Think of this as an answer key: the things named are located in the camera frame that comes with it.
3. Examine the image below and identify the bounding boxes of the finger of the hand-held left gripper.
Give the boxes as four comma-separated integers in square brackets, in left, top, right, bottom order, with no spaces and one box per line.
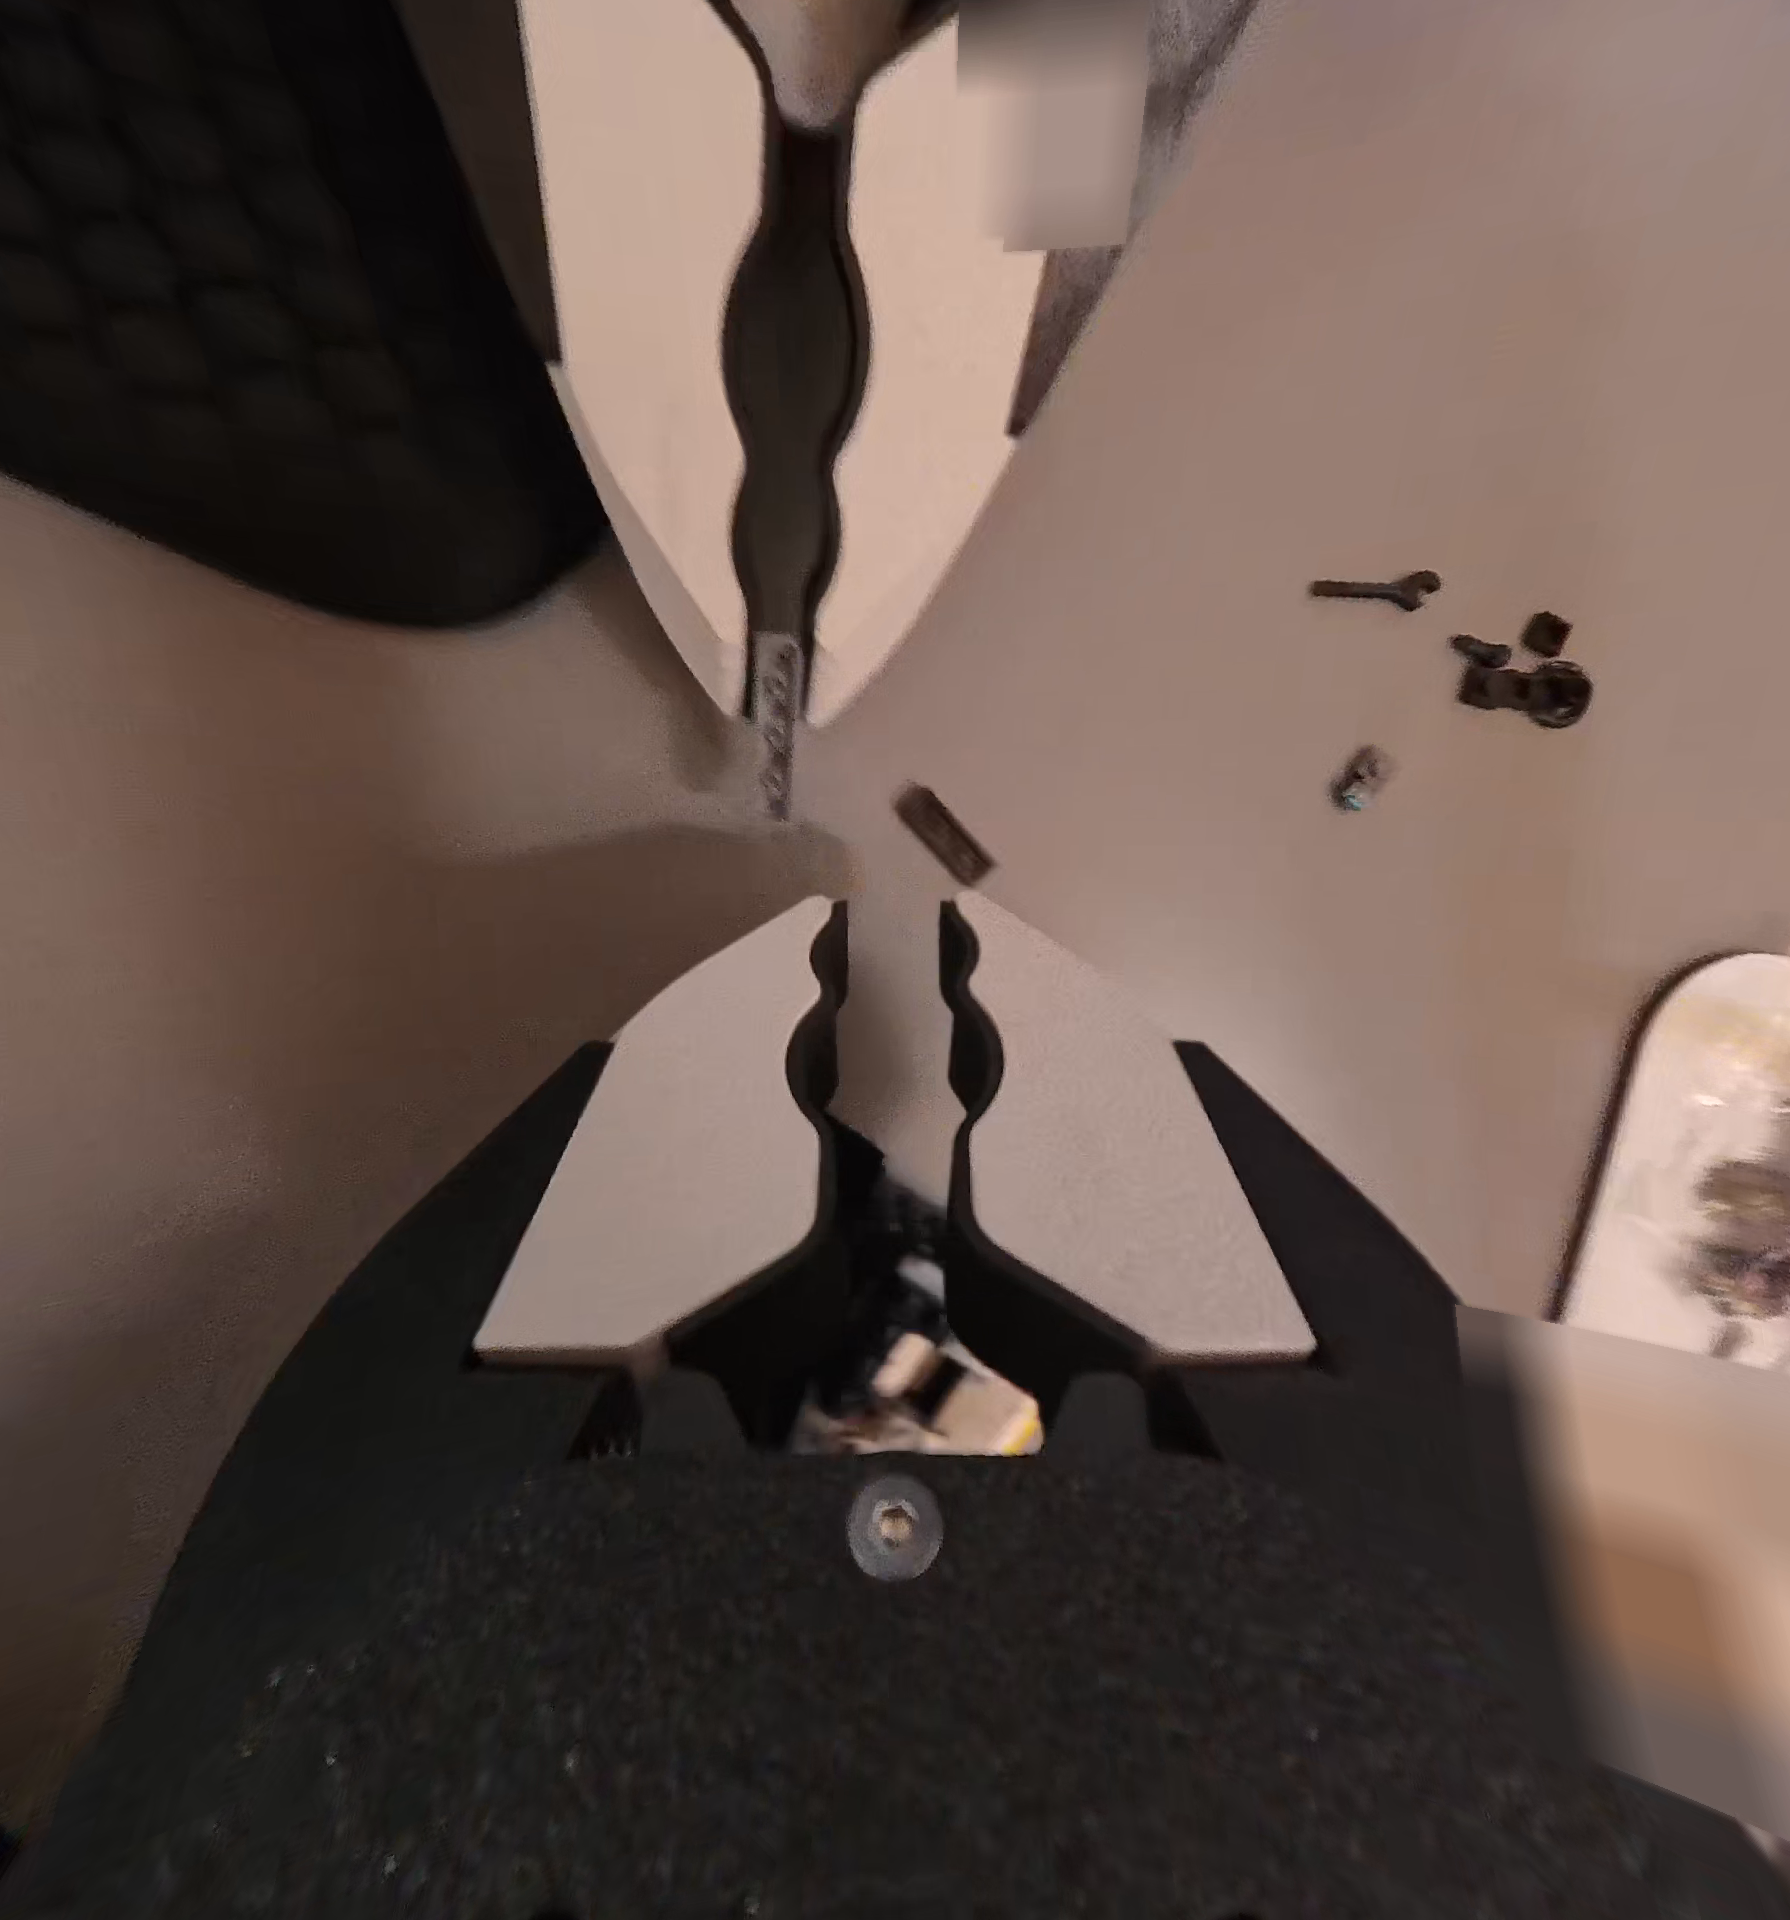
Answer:
[512,0,805,721]
[796,0,1077,732]

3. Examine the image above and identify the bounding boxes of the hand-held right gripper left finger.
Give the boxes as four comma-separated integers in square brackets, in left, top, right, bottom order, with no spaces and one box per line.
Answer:
[473,898,856,1450]

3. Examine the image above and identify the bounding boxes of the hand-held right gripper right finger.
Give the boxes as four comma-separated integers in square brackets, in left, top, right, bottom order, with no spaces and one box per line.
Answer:
[936,893,1320,1450]

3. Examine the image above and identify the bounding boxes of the toy brick car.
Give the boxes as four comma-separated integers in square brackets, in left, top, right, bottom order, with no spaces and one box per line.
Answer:
[794,1156,1049,1456]

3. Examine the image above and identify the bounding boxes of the grey desk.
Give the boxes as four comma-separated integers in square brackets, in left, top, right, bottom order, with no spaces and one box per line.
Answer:
[0,0,1790,1920]

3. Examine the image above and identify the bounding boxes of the dark grey toy brick plate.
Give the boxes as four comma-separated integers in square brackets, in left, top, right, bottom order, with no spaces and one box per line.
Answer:
[896,779,999,887]

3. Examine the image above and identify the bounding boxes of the black quilted pad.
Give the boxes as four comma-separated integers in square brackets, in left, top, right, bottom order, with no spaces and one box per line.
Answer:
[0,0,612,632]

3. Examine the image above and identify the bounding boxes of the white rounded tray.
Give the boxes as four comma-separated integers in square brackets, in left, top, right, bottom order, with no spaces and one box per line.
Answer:
[1554,949,1790,1373]

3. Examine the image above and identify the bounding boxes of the black round connector piece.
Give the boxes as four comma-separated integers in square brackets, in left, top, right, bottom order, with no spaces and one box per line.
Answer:
[1451,634,1595,735]

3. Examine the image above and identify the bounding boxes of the clear bag of black parts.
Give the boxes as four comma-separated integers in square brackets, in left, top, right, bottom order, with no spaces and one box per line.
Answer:
[1647,916,1790,1360]

